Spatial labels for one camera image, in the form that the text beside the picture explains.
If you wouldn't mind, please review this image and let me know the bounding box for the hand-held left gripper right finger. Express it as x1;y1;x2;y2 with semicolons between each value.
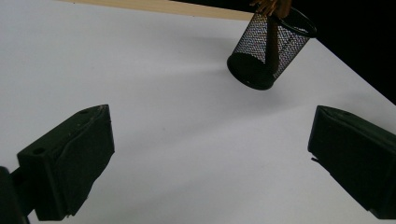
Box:
307;105;396;220

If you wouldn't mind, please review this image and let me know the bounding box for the white table mat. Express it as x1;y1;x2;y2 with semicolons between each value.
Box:
0;0;396;224

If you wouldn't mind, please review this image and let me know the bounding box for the light wooden table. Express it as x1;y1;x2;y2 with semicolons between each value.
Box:
57;0;257;22

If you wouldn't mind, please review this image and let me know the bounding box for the black mesh cup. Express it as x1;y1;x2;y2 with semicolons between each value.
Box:
226;6;318;91

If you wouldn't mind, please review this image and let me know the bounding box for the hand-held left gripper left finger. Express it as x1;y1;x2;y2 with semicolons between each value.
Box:
17;104;116;222

